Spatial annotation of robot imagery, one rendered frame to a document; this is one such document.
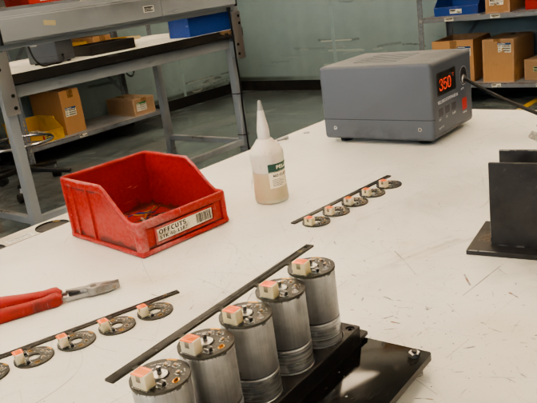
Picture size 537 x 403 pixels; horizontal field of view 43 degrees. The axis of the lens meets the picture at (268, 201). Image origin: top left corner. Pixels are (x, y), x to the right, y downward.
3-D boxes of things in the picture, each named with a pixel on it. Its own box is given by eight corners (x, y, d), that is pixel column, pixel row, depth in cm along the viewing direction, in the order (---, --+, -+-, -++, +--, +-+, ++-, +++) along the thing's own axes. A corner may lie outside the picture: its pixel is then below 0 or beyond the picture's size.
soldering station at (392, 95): (475, 123, 88) (471, 47, 85) (435, 147, 79) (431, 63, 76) (370, 121, 97) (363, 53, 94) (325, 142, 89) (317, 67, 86)
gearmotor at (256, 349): (294, 399, 34) (281, 305, 32) (264, 427, 32) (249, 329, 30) (255, 387, 35) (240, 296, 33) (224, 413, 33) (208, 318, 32)
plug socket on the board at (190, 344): (207, 348, 29) (204, 333, 29) (193, 357, 29) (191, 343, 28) (193, 344, 30) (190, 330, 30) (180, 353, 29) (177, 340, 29)
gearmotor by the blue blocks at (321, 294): (352, 345, 38) (343, 258, 36) (328, 367, 36) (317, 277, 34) (314, 336, 39) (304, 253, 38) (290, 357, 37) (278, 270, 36)
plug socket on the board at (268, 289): (282, 293, 33) (280, 280, 33) (272, 300, 33) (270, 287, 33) (269, 290, 34) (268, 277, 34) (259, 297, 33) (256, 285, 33)
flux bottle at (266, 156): (290, 201, 67) (276, 101, 64) (256, 206, 67) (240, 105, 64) (288, 192, 70) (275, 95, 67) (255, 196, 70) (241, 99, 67)
